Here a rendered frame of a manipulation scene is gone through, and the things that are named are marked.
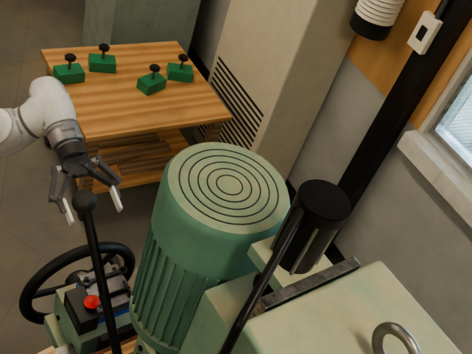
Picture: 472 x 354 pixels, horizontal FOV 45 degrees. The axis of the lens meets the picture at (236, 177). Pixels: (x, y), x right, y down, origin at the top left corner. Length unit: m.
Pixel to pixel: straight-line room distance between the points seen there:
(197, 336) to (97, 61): 1.86
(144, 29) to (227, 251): 2.59
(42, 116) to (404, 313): 1.17
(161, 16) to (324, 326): 2.71
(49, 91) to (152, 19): 1.64
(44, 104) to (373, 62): 1.34
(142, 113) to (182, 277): 1.65
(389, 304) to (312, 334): 0.11
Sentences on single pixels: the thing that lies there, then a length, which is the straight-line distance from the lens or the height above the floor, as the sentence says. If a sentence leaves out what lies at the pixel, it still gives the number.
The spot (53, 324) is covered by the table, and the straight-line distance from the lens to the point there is 1.33.
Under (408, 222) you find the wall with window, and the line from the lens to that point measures 2.42.
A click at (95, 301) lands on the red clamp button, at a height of 1.02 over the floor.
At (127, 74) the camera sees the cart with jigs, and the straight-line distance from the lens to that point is 2.57.
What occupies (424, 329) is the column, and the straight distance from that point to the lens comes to 0.71.
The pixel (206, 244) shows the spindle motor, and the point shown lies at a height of 1.48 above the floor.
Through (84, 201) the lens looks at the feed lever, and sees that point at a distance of 0.82.
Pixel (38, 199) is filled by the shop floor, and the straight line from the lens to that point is 2.71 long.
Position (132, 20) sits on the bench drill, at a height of 0.42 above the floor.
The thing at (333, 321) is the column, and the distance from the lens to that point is 0.65.
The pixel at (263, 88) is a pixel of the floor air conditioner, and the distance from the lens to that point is 2.53.
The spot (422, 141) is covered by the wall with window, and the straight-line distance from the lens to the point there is 2.27.
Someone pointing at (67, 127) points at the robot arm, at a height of 0.96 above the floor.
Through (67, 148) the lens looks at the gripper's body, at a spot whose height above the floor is 0.93.
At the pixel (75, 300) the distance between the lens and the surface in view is 1.20.
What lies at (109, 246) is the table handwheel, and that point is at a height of 0.94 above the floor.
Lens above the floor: 2.02
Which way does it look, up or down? 42 degrees down
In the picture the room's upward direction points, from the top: 21 degrees clockwise
